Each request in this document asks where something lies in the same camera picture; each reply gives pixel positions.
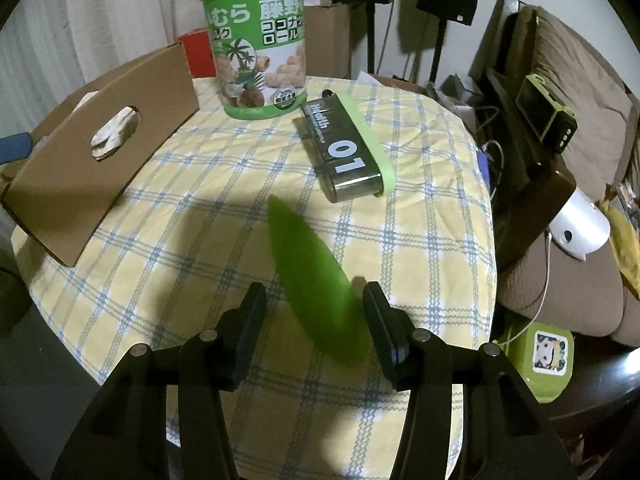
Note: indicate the green black device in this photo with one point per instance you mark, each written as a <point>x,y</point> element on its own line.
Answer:
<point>545,110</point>

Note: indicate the beige sofa cushion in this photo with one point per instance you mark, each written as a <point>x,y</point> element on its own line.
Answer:
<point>580,60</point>

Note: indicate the printed cloth bag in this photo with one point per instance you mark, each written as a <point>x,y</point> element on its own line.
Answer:
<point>112,132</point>

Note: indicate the black box with green lid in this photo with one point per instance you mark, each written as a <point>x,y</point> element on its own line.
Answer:
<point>345,155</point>

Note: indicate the white round device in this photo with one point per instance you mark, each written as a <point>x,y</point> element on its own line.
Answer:
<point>580,225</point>

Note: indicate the yellow cloth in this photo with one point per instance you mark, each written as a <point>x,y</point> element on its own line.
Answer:
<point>625,250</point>

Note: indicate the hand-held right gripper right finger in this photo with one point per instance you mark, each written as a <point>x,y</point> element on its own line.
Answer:
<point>380,325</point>

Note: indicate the dark wooden coffee table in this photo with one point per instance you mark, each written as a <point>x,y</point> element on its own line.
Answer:
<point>600,410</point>

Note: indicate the green snack tin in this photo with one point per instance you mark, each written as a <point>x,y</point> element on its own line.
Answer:
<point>255,60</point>

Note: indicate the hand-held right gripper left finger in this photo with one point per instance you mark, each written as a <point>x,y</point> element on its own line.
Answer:
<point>252,320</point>

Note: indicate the tall brown cardboard box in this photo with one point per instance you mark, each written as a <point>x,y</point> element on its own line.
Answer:
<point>325,40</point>

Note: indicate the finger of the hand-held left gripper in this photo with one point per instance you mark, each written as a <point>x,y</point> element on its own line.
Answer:
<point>15,147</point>

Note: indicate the green box with sticker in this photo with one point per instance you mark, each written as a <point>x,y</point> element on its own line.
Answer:
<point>542,360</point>

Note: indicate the yellow plaid tablecloth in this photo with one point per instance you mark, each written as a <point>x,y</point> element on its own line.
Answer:
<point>225,240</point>

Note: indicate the brown sofa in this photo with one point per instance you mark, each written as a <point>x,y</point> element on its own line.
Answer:
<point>560,290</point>

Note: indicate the red box with black oval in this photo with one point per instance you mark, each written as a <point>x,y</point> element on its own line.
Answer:
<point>197,52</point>

